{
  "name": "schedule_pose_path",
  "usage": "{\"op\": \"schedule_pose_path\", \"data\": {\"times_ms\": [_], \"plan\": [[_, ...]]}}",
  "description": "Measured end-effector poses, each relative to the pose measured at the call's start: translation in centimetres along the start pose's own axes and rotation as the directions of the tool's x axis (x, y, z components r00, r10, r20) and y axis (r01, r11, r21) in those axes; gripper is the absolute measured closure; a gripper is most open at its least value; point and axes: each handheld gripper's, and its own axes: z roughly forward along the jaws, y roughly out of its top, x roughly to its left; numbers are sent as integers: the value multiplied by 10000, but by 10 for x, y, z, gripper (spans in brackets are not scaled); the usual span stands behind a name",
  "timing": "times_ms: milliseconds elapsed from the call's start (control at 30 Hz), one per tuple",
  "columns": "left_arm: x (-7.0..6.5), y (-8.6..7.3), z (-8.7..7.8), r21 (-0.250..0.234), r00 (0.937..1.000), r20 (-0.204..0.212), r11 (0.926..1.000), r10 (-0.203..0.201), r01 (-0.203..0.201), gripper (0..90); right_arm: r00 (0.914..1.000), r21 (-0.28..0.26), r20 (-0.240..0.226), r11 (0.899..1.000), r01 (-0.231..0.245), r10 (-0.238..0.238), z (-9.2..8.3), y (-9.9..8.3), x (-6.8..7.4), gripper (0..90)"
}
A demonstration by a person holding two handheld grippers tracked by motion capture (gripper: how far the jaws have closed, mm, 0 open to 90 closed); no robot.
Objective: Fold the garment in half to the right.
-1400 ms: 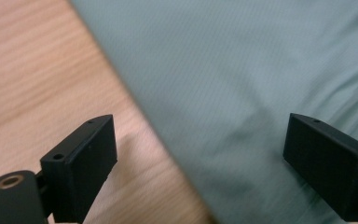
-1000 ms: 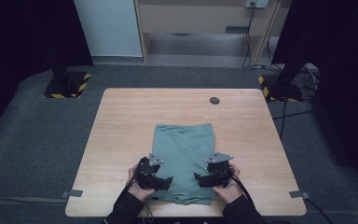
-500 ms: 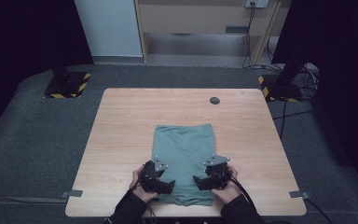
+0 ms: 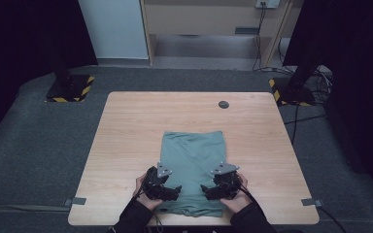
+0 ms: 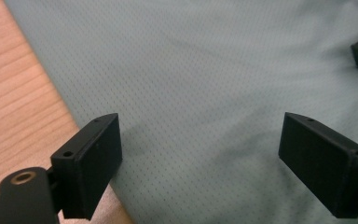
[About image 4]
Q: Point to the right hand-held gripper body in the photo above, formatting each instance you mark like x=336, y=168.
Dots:
x=226, y=183

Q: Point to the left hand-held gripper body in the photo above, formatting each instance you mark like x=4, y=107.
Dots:
x=155, y=184

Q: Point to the green t-shirt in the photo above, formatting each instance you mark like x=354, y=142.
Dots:
x=192, y=155

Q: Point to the person's left hand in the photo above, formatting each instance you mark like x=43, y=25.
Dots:
x=149, y=204

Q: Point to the person's right hand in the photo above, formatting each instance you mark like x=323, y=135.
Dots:
x=238, y=202

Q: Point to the grey round table grommet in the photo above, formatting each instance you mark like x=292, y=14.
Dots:
x=223, y=104

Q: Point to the black stand with striped base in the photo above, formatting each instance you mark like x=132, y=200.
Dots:
x=68, y=89
x=293, y=92

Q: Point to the grey flat box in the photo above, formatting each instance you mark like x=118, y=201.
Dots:
x=246, y=30

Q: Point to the white panel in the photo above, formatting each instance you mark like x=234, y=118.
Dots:
x=113, y=29

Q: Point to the black curtain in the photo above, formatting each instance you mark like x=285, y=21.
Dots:
x=19, y=58
x=359, y=81

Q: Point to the white power socket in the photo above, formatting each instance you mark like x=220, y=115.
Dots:
x=267, y=3

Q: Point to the grey table edge bracket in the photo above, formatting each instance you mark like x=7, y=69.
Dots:
x=312, y=202
x=76, y=201

